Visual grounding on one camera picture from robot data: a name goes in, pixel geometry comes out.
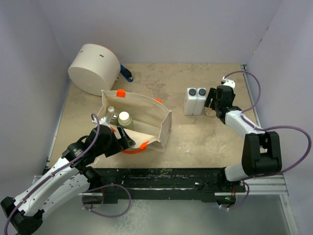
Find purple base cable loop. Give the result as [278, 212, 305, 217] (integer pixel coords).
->
[82, 182, 132, 217]

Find white square bottle dark cap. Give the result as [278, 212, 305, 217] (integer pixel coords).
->
[183, 88, 197, 116]

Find green bottle white cap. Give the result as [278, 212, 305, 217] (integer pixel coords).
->
[118, 111, 134, 130]

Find large white cylindrical container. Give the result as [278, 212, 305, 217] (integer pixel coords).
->
[68, 44, 120, 96]

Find beige bottle beige cap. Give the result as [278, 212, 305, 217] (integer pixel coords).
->
[204, 98, 216, 117]

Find clear bottle white cap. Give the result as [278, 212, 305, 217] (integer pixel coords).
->
[108, 106, 115, 116]

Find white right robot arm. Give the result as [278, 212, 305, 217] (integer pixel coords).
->
[204, 85, 282, 191]

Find blue black tool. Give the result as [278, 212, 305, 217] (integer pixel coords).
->
[120, 64, 134, 82]

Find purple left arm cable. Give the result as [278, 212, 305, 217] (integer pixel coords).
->
[4, 113, 101, 235]

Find small silver cap bottle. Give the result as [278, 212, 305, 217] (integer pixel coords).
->
[111, 113, 118, 125]

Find canvas bag orange handles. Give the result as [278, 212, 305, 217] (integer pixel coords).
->
[98, 89, 172, 153]

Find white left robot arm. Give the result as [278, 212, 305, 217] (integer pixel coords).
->
[0, 125, 135, 235]

